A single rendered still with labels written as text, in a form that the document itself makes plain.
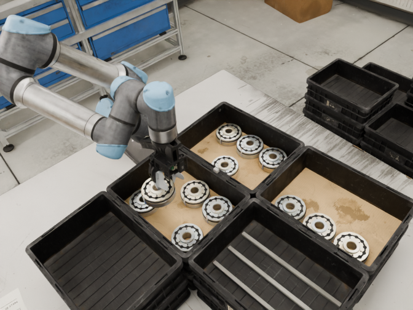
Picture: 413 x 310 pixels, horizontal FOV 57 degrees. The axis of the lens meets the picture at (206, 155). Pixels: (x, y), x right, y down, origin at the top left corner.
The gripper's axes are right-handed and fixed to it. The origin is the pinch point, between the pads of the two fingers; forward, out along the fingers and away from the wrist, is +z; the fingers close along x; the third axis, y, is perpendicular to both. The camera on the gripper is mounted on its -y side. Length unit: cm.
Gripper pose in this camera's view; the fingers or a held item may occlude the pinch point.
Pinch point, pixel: (165, 182)
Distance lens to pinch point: 119.1
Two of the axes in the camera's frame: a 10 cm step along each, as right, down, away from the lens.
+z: 0.2, 7.4, 6.7
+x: 7.1, -4.8, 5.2
